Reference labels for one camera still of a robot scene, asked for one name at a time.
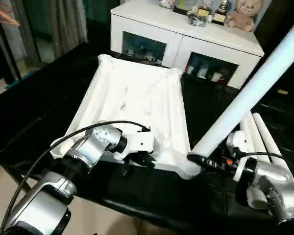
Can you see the white sideboard cabinet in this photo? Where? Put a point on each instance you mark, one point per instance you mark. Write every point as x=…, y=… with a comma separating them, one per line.
x=186, y=36

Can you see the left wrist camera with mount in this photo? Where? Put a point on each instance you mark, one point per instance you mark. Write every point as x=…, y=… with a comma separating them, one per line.
x=140, y=143

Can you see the white plastic table top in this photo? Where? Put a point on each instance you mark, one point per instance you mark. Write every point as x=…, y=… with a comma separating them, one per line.
x=137, y=98

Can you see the gold trophy black base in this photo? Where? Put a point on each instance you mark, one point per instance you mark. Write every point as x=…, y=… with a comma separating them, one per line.
x=220, y=16
x=203, y=9

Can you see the beige teddy bear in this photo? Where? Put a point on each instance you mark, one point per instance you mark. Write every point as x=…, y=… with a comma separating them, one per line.
x=245, y=14

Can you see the pink clothes hanger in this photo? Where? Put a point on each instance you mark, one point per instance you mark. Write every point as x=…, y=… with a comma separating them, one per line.
x=5, y=18

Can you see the dark cluttered bundle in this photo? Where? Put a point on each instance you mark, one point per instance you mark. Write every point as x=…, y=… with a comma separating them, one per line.
x=197, y=19

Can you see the white printed mug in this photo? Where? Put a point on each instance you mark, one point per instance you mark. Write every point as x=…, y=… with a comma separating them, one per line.
x=202, y=72

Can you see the small beige label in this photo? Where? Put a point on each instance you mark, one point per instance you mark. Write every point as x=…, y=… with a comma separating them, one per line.
x=283, y=92

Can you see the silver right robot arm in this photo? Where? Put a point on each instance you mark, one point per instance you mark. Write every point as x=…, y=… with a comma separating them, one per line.
x=272, y=176

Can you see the black shiny mat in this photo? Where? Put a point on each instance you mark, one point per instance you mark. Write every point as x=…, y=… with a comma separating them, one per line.
x=39, y=110

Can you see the small white cup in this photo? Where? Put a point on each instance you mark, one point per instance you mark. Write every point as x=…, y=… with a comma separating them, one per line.
x=190, y=69
x=216, y=77

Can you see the beige curtain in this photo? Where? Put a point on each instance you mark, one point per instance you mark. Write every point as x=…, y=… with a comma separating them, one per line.
x=51, y=24

